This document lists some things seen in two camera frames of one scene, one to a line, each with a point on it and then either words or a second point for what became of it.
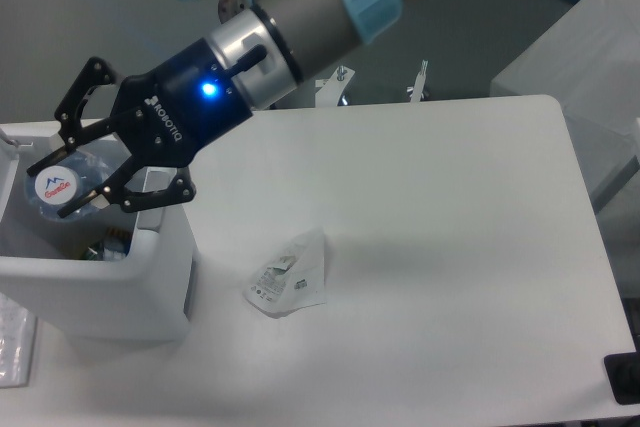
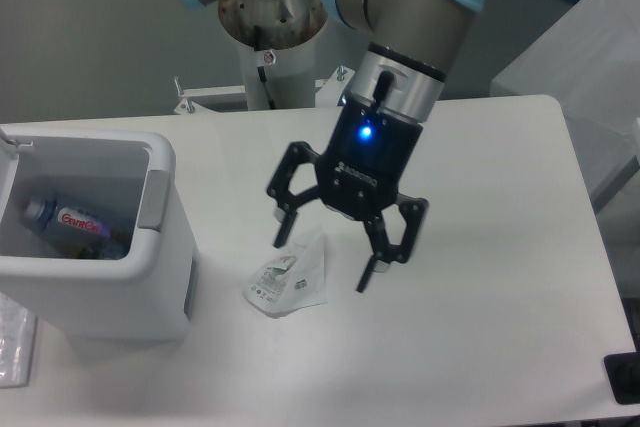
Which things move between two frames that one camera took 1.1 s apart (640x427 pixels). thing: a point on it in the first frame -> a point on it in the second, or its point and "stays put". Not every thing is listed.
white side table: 589,61 stays put
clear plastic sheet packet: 17,338 stays put
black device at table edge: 623,371 stays put
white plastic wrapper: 292,278 stays put
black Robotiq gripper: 165,115 -> 368,154
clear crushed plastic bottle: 67,180 -> 46,212
